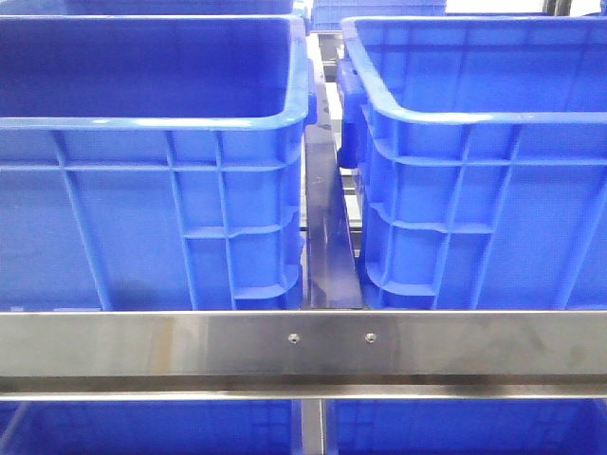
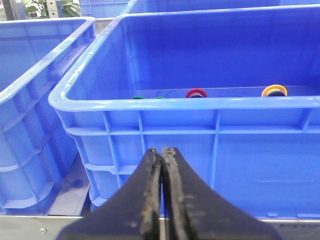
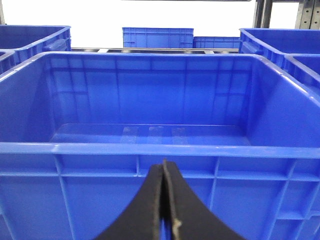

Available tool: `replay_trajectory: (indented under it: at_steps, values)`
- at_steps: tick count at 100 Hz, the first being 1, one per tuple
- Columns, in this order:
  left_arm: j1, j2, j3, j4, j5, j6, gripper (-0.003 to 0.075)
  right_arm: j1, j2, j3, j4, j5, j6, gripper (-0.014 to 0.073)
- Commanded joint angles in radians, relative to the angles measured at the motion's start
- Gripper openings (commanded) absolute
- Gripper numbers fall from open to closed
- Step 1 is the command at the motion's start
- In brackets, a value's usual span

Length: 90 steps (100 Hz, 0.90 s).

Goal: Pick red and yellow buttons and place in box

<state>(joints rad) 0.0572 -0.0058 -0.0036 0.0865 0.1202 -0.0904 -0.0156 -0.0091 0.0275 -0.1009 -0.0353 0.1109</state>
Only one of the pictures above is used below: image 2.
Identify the steel shelf rail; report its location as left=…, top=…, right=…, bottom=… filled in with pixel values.
left=0, top=215, right=320, bottom=240

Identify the far blue crate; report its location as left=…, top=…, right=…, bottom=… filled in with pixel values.
left=78, top=0, right=129, bottom=18

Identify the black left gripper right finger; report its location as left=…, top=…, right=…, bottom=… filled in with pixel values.
left=161, top=147, right=282, bottom=240

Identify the blue crate behind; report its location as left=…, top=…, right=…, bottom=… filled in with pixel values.
left=121, top=0, right=320, bottom=15

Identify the red button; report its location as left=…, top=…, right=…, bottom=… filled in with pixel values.
left=185, top=88, right=208, bottom=98

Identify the blue plastic crate left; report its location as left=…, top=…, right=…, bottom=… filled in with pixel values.
left=0, top=17, right=96, bottom=215

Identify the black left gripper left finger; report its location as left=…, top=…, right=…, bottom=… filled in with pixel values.
left=57, top=148, right=161, bottom=240

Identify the green plant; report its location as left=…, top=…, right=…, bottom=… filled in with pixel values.
left=22, top=0, right=82, bottom=19

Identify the blue plastic crate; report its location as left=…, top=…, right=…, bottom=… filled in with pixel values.
left=48, top=4, right=320, bottom=220
left=0, top=17, right=96, bottom=215

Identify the blue plastic crate centre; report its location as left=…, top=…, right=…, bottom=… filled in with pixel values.
left=48, top=4, right=320, bottom=220

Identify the yellow button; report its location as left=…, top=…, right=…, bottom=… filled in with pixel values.
left=261, top=84, right=288, bottom=97

